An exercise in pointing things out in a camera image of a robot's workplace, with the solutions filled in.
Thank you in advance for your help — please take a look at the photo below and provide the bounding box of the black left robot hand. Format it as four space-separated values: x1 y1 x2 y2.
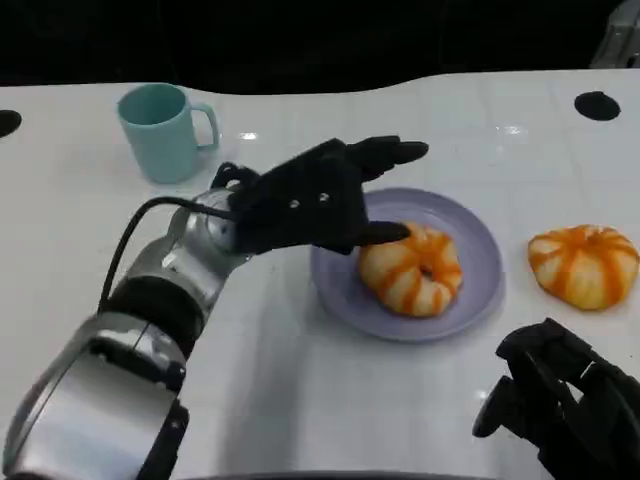
231 135 430 256

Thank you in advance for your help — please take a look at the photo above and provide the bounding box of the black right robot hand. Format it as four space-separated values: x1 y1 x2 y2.
472 317 640 480

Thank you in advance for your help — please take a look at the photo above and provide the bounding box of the orange white toy bread roll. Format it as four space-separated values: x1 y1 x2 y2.
527 224 640 311
358 222 464 317

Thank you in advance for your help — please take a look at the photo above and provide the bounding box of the pale green mug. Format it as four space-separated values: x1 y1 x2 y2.
116 83 221 185

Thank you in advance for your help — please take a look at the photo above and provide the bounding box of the lilac plate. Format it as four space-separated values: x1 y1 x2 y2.
310 187 505 344

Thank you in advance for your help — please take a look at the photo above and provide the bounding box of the grey background equipment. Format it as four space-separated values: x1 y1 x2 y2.
589 0 640 69

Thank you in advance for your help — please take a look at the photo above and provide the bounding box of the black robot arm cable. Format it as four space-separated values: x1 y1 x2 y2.
98 196 239 314

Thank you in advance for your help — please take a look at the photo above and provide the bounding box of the black table cable hole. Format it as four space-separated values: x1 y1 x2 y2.
573 91 621 120
0 109 23 139

